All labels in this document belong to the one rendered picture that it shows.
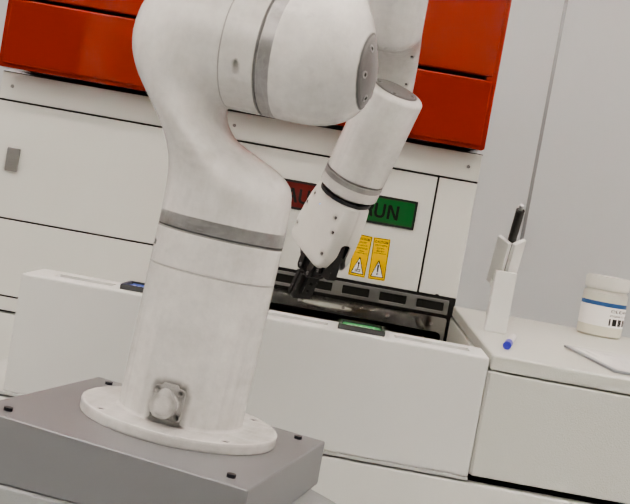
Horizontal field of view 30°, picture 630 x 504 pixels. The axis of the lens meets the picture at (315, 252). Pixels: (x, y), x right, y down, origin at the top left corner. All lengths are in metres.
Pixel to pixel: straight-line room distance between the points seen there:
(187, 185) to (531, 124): 2.49
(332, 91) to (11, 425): 0.40
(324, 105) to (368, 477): 0.50
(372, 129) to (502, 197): 1.94
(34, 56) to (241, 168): 0.98
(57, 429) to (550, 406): 0.60
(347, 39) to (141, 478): 0.42
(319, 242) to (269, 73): 0.60
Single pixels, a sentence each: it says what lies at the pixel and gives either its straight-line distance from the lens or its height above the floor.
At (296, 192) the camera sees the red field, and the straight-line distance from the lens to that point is 1.99.
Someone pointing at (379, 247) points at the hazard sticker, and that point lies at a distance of 2.00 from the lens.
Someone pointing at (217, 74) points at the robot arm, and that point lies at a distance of 1.10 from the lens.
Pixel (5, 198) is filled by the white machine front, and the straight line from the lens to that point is 2.09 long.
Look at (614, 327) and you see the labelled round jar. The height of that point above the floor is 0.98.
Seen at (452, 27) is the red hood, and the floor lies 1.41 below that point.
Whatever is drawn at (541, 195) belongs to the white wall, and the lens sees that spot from 3.51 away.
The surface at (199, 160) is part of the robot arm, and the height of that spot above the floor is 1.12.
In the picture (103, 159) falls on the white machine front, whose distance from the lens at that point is 2.04.
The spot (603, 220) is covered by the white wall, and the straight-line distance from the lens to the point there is 3.55.
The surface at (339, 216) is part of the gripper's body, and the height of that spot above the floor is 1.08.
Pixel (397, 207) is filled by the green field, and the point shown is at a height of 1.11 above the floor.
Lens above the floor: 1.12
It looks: 3 degrees down
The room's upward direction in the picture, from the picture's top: 10 degrees clockwise
